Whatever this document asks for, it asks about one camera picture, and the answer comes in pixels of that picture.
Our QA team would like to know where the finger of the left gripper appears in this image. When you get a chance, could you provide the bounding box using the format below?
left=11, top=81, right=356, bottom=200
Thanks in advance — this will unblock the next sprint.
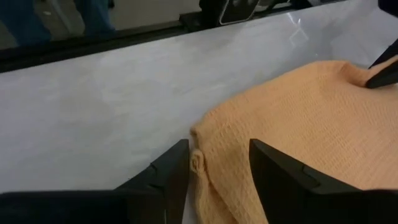
left=365, top=60, right=398, bottom=90
left=368, top=39, right=398, bottom=70

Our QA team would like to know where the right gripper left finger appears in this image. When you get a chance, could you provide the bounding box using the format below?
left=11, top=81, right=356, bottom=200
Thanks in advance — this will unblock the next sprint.
left=115, top=139, right=191, bottom=224

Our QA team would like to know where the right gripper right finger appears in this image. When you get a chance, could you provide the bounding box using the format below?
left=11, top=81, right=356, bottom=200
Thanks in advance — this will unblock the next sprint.
left=248, top=138, right=363, bottom=224

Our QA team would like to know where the orange waffle-weave towel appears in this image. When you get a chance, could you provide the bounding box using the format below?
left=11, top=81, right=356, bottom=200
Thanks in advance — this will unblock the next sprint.
left=189, top=54, right=398, bottom=224

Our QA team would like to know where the person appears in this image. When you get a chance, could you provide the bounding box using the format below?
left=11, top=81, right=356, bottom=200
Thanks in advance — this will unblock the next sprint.
left=0, top=0, right=116, bottom=48

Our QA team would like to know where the black table frame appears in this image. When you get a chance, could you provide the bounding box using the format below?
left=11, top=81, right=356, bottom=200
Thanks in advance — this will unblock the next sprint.
left=0, top=0, right=352, bottom=74

